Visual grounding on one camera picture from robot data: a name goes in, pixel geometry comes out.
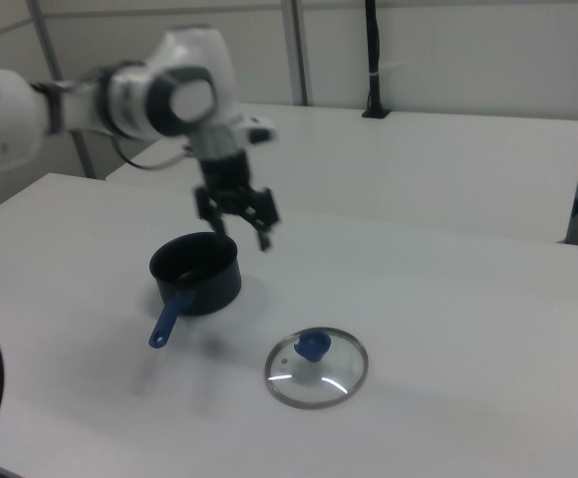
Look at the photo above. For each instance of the black pole with clamp base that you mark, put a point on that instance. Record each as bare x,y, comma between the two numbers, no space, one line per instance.
375,50

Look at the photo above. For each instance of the glass lid with blue knob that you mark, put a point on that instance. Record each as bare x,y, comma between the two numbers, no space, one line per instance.
319,371

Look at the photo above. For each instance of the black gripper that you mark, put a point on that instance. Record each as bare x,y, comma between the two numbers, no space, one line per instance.
225,176

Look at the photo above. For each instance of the grey slanted metal frame post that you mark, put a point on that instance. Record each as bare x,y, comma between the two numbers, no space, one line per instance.
50,45

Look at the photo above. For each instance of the grey metal partition post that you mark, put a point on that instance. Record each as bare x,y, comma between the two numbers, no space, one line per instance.
299,50

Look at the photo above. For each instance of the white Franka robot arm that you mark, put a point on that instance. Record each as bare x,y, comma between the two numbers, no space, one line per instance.
134,94

